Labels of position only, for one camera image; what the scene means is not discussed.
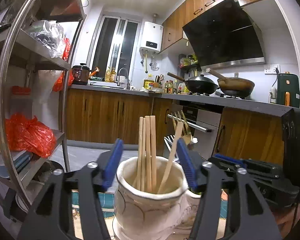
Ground built-in oven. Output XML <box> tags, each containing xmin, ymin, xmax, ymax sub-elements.
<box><xmin>164</xmin><ymin>99</ymin><xmax>223</xmax><ymax>156</ymax></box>

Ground dark red pressure cooker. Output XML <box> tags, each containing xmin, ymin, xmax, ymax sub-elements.
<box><xmin>71</xmin><ymin>63</ymin><xmax>92</xmax><ymax>86</ymax></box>

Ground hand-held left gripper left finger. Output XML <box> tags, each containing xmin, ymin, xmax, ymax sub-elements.
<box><xmin>17</xmin><ymin>138</ymin><xmax>124</xmax><ymax>240</ymax></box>

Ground metal faucet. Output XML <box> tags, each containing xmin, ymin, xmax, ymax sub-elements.
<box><xmin>117</xmin><ymin>67</ymin><xmax>131</xmax><ymax>90</ymax></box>

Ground silver fork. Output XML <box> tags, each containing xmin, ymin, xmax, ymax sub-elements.
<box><xmin>163</xmin><ymin>135</ymin><xmax>178</xmax><ymax>162</ymax></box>

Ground gold fork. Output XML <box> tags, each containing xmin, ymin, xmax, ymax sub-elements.
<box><xmin>171</xmin><ymin>110</ymin><xmax>193</xmax><ymax>146</ymax></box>

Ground wooden lower cabinets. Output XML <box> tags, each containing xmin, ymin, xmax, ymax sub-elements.
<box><xmin>64</xmin><ymin>88</ymin><xmax>285</xmax><ymax>166</ymax></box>

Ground clear plastic bag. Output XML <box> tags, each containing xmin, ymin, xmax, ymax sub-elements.
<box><xmin>27</xmin><ymin>19</ymin><xmax>66</xmax><ymax>58</ymax></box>

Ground black range hood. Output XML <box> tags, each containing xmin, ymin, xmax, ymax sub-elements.
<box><xmin>182</xmin><ymin>0</ymin><xmax>266</xmax><ymax>70</ymax></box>

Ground large red plastic bag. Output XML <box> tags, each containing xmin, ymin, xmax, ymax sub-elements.
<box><xmin>0</xmin><ymin>113</ymin><xmax>57</xmax><ymax>158</ymax></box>

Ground large white ceramic utensil holder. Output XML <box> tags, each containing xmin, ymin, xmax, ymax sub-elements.
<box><xmin>112</xmin><ymin>156</ymin><xmax>191</xmax><ymax>240</ymax></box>

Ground wall outlet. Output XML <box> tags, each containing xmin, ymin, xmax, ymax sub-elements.
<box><xmin>263</xmin><ymin>64</ymin><xmax>281</xmax><ymax>75</ymax></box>

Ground yellow oil bottle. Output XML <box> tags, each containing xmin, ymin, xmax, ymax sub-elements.
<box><xmin>143</xmin><ymin>74</ymin><xmax>155</xmax><ymax>90</ymax></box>

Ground person's right forearm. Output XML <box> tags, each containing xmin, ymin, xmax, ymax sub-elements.
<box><xmin>274</xmin><ymin>202</ymin><xmax>300</xmax><ymax>233</ymax></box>

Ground row of seasoning bottles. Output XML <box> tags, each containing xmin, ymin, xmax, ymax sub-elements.
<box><xmin>163</xmin><ymin>79</ymin><xmax>186</xmax><ymax>95</ymax></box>

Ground window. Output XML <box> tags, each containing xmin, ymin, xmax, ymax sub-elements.
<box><xmin>89</xmin><ymin>14</ymin><xmax>141</xmax><ymax>82</ymax></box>

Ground brown frying pan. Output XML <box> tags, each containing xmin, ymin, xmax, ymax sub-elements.
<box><xmin>205</xmin><ymin>68</ymin><xmax>256</xmax><ymax>98</ymax></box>

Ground white water heater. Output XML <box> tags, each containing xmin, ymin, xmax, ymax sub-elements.
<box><xmin>139</xmin><ymin>21</ymin><xmax>164</xmax><ymax>55</ymax></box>

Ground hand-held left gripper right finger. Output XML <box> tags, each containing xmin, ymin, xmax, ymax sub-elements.
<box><xmin>176</xmin><ymin>138</ymin><xmax>283</xmax><ymax>240</ymax></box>

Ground white bowl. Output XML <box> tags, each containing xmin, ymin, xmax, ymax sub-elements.
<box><xmin>14</xmin><ymin>179</ymin><xmax>45</xmax><ymax>212</ymax></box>

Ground grey kitchen counter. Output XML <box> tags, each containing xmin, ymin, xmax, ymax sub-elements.
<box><xmin>68</xmin><ymin>83</ymin><xmax>300</xmax><ymax>117</ymax></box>

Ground black wok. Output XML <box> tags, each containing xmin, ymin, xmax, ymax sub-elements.
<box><xmin>167</xmin><ymin>71</ymin><xmax>220</xmax><ymax>95</ymax></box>

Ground small white ceramic utensil holder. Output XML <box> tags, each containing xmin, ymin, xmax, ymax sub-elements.
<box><xmin>175</xmin><ymin>189</ymin><xmax>203</xmax><ymax>228</ymax></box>

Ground wall spice rack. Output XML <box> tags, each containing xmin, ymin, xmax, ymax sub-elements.
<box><xmin>178</xmin><ymin>53</ymin><xmax>202</xmax><ymax>72</ymax></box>

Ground small red plastic bag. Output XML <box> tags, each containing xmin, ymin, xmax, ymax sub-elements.
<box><xmin>52</xmin><ymin>37</ymin><xmax>75</xmax><ymax>92</ymax></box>

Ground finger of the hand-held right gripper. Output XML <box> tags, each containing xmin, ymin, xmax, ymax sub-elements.
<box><xmin>208</xmin><ymin>154</ymin><xmax>284</xmax><ymax>181</ymax></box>

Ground green air fryer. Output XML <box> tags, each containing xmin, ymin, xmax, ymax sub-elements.
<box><xmin>275</xmin><ymin>73</ymin><xmax>300</xmax><ymax>108</ymax></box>

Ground metal shelf rack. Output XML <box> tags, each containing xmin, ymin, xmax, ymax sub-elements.
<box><xmin>0</xmin><ymin>0</ymin><xmax>88</xmax><ymax>232</ymax></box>

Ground printed teal tablecloth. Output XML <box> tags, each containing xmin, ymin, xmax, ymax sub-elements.
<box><xmin>69</xmin><ymin>189</ymin><xmax>242</xmax><ymax>240</ymax></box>

